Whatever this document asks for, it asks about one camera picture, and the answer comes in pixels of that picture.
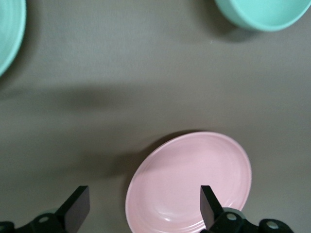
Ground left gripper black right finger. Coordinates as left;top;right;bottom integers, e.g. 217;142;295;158
200;185;259;233

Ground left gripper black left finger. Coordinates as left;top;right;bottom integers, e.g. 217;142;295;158
14;185;91;233

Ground pink shallow plate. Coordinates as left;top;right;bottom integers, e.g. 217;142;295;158
125;131;253;233

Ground brown table cover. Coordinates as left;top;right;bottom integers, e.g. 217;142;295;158
0;0;311;233

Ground green oval plate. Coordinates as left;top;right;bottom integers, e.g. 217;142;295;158
0;0;27;77

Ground small green bowl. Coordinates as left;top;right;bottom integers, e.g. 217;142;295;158
213;0;311;33

